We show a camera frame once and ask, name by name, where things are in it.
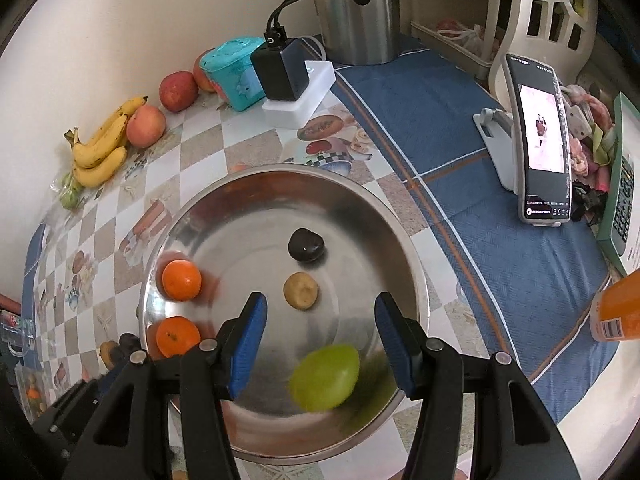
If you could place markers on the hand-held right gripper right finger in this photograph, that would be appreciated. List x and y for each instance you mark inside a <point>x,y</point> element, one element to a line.
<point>395,345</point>

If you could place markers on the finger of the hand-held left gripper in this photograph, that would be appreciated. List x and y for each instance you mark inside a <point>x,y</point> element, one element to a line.
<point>65,425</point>

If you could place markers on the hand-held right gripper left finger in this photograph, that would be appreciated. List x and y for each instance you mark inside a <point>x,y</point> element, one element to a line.
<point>247,345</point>

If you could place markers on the orange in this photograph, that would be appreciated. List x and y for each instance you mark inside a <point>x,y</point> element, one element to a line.
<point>181,280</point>
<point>177,336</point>

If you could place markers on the small brown kiwi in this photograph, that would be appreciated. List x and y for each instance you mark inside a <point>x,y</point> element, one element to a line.
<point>300,290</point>

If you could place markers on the dark purple passion fruit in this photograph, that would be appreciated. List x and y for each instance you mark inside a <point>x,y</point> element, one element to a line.
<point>306,245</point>
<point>129,342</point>

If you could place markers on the round steel plate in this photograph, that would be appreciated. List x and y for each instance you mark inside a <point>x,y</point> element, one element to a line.
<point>250,220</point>

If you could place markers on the clear bag of snacks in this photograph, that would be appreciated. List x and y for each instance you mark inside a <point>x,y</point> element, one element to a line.
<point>31,390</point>

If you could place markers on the clear glass mug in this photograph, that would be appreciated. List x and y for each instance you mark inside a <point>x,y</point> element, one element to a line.
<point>15,335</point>

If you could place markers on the blue cloth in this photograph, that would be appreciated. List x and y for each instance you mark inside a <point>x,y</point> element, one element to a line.
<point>475,240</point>

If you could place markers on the white phone stand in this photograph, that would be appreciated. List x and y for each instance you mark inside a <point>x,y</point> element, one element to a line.
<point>495,145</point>

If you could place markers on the orange bottle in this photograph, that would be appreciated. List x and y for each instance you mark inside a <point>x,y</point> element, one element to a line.
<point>616,310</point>

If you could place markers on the green fruit in plastic bag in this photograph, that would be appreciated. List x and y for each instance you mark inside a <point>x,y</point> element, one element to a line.
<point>70,192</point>

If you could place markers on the red apple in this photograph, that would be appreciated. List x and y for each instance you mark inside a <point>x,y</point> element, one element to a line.
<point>178,91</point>
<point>201,71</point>
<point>145,126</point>

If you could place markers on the yellow banana bunch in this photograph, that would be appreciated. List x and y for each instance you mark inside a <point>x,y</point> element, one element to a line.
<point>100,145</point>

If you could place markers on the black smartphone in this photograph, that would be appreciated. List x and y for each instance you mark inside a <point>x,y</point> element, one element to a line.
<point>542,145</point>

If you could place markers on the white power strip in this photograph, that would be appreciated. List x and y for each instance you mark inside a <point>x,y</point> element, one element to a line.
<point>300,97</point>

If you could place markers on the teal plastic box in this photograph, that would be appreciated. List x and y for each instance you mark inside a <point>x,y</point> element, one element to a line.
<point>232,72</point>

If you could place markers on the black power adapter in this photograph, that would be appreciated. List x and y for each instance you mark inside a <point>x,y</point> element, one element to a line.
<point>279,70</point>

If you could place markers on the green calculator box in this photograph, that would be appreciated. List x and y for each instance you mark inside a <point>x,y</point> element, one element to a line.
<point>622,185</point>

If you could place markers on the white plastic bag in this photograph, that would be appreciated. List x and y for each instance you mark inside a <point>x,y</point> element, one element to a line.
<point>460,32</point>

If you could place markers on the steel electric kettle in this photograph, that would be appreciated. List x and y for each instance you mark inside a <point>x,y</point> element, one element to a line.
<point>357,10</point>

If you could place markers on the white plastic basket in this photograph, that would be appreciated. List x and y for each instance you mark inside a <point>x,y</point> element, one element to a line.
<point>545,10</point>

